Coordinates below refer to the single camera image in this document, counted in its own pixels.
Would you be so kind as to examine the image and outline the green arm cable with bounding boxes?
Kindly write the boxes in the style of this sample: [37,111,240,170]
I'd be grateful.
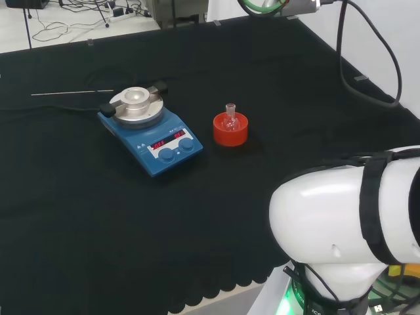
[237,0,290,16]

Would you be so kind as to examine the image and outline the white power strip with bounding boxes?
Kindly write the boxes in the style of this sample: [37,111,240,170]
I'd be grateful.
[109,12,137,24]

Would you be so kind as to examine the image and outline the thin glass rod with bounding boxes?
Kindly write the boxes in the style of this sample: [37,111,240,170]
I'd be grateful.
[31,89,115,96]

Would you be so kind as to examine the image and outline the blue-base heater with steel plate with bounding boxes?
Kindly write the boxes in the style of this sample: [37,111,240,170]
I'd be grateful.
[97,81,204,179]

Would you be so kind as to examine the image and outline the black heater power cable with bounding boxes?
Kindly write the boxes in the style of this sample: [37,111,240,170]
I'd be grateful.
[0,104,103,114]

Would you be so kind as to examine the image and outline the black box on floor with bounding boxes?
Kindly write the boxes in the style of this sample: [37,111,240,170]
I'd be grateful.
[4,0,51,11]

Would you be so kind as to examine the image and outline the black tripod leg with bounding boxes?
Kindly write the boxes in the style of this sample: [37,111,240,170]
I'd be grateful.
[22,0,33,51]

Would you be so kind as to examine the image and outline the thin black base cable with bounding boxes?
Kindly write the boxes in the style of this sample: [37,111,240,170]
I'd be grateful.
[283,265,341,305]

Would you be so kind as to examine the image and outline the clear glass round-bottom flask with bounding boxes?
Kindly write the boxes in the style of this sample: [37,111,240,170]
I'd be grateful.
[224,102,239,131]

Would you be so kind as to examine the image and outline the grey metal cabinet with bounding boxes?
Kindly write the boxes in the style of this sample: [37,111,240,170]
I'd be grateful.
[145,0,209,31]

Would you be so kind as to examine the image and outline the black bench cloth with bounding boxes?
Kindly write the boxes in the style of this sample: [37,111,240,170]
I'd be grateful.
[0,15,420,313]

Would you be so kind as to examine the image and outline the red round flask holder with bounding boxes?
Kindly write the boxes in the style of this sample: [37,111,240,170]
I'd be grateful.
[213,111,249,147]

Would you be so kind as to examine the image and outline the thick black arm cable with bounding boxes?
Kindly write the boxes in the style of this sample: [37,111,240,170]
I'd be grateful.
[335,0,403,108]

